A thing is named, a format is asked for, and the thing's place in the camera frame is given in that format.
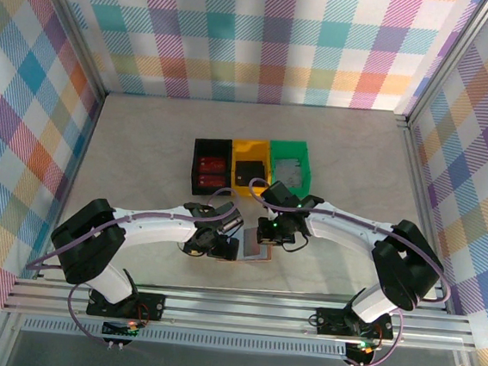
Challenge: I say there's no reddish card in sleeve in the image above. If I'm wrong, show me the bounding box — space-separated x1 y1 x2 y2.
240 227 265 259

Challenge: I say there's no red credit card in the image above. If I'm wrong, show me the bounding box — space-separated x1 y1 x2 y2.
195 171 228 192
196 154 230 177

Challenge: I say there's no grey patterned credit card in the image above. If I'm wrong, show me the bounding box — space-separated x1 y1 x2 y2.
272 154 307 189

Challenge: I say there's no black credit card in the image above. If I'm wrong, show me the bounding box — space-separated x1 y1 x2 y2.
234 158 268 183

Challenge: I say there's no black plastic bin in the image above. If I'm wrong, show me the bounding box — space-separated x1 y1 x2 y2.
189 134 237 199

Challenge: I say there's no yellow plastic bin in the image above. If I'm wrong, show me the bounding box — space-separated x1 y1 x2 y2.
227 136 277 200

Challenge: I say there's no green plastic bin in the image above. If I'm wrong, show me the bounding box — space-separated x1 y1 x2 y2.
265 137 317 199

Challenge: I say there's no left controller board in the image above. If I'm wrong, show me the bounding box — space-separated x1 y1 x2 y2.
101 316 146 342

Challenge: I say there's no controller board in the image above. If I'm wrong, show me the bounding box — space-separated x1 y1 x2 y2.
101 316 146 342
343 338 381 365

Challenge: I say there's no right controller board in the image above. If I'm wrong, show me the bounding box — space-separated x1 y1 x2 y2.
343 338 381 365

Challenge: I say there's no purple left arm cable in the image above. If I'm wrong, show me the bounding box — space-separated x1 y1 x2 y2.
26 168 240 287

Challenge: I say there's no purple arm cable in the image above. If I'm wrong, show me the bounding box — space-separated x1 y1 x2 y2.
26 168 240 287
238 177 462 306

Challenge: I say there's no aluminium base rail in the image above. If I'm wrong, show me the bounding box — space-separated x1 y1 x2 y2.
1 270 481 358

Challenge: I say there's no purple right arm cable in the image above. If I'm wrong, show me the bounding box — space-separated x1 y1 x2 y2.
238 177 462 306

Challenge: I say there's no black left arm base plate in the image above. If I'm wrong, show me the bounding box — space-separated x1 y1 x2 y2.
85 287 169 324

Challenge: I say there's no slotted grey cable tray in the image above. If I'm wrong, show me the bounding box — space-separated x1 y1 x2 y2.
21 313 349 363

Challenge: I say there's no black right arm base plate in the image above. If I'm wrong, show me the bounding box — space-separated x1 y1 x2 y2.
313 304 397 342

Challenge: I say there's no aluminium side rail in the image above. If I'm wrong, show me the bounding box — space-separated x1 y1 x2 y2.
0 82 107 366
375 114 488 366

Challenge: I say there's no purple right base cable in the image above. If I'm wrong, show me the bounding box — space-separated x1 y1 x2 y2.
364 309 405 366

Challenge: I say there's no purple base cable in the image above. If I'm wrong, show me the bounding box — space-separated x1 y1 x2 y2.
364 309 405 366
65 287 116 346

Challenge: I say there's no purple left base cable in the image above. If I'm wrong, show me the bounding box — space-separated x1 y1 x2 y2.
65 287 116 346

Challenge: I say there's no aluminium corner post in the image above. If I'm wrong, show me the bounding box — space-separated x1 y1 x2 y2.
398 0 488 134
27 0 116 100

